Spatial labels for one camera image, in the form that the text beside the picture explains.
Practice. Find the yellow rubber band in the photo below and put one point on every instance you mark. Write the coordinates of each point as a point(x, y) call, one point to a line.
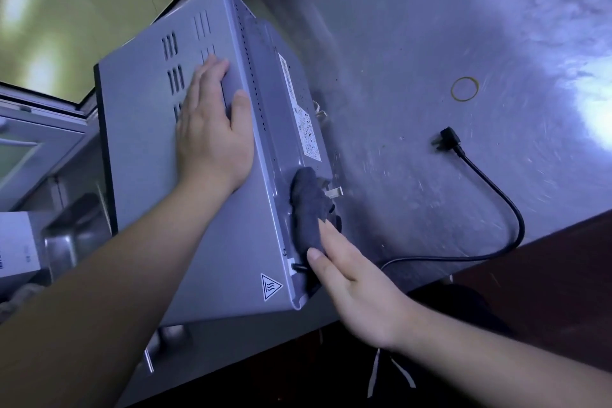
point(453, 89)

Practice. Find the white box blue print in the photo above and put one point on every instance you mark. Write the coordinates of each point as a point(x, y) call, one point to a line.
point(16, 245)

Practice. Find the silver microwave black door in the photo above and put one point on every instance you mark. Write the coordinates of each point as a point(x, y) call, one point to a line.
point(158, 192)

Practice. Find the grey purple cloth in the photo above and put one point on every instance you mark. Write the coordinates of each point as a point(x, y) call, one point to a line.
point(306, 211)

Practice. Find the stainless steel tray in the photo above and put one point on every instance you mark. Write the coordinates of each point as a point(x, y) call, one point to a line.
point(76, 235)

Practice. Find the person's left forearm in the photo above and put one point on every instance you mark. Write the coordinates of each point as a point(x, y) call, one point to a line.
point(95, 317)

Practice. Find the person's left hand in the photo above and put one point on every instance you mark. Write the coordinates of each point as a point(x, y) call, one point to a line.
point(215, 144)

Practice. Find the white window frame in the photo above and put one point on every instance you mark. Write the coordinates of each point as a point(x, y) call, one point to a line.
point(38, 149)

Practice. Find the person's right hand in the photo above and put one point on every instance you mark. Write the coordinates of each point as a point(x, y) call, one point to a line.
point(363, 297)

